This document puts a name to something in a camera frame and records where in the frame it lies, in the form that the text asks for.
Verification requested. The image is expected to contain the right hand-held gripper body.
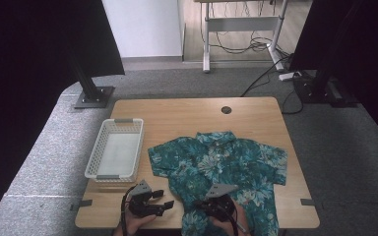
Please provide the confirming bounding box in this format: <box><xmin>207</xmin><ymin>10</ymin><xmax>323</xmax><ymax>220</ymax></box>
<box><xmin>194</xmin><ymin>183</ymin><xmax>240</xmax><ymax>221</ymax></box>

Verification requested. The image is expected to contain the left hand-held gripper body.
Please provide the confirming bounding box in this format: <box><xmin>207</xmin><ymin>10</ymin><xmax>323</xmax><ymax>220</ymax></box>
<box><xmin>127</xmin><ymin>179</ymin><xmax>165</xmax><ymax>218</ymax></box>

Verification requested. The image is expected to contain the teal floral shirt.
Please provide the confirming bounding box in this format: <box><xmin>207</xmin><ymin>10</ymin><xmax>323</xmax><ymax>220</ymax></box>
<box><xmin>147</xmin><ymin>131</ymin><xmax>289</xmax><ymax>236</ymax></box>

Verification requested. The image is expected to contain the person's left hand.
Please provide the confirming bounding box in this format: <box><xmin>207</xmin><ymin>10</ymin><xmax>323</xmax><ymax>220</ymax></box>
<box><xmin>112</xmin><ymin>208</ymin><xmax>158</xmax><ymax>236</ymax></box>

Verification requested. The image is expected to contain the person's right hand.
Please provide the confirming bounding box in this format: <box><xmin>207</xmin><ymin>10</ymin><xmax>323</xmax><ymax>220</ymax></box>
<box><xmin>210</xmin><ymin>200</ymin><xmax>253</xmax><ymax>236</ymax></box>

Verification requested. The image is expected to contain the white plastic basket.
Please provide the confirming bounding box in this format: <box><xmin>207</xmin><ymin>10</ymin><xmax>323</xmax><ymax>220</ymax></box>
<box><xmin>84</xmin><ymin>118</ymin><xmax>145</xmax><ymax>183</ymax></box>

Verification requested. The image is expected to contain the black metal stand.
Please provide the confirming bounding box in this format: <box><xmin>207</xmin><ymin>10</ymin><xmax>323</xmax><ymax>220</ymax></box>
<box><xmin>293</xmin><ymin>0</ymin><xmax>360</xmax><ymax>108</ymax></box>
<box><xmin>63</xmin><ymin>48</ymin><xmax>116</xmax><ymax>110</ymax></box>

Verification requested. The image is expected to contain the white power strip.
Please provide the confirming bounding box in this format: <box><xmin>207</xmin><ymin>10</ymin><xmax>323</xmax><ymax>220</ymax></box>
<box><xmin>278</xmin><ymin>71</ymin><xmax>302</xmax><ymax>82</ymax></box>

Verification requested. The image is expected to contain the black curtain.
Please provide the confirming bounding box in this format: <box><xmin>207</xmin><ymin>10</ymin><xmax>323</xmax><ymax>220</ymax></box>
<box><xmin>0</xmin><ymin>0</ymin><xmax>126</xmax><ymax>227</ymax></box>
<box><xmin>288</xmin><ymin>0</ymin><xmax>378</xmax><ymax>150</ymax></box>

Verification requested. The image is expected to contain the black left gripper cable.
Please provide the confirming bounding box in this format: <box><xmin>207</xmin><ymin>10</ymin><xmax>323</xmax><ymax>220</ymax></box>
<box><xmin>120</xmin><ymin>184</ymin><xmax>138</xmax><ymax>236</ymax></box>

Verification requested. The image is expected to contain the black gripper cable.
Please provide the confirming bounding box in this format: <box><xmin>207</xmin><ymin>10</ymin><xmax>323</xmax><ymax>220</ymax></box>
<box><xmin>220</xmin><ymin>201</ymin><xmax>248</xmax><ymax>236</ymax></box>
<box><xmin>120</xmin><ymin>184</ymin><xmax>138</xmax><ymax>236</ymax></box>

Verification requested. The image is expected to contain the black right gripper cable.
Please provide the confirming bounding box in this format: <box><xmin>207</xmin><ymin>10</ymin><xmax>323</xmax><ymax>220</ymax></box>
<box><xmin>220</xmin><ymin>201</ymin><xmax>248</xmax><ymax>236</ymax></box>

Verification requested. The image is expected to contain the looped black floor cable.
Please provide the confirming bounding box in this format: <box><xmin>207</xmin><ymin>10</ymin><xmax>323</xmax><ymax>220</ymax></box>
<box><xmin>281</xmin><ymin>88</ymin><xmax>305</xmax><ymax>116</ymax></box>

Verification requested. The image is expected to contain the long black floor cable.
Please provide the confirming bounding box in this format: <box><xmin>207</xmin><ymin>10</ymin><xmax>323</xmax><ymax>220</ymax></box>
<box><xmin>240</xmin><ymin>54</ymin><xmax>291</xmax><ymax>98</ymax></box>

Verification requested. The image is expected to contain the bundle of black cables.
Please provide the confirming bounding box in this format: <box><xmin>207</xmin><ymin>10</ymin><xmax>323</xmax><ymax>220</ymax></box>
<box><xmin>210</xmin><ymin>30</ymin><xmax>290</xmax><ymax>55</ymax></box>

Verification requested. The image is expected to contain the white desk frame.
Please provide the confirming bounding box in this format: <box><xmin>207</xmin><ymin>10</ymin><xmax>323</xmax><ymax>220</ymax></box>
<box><xmin>194</xmin><ymin>0</ymin><xmax>291</xmax><ymax>74</ymax></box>

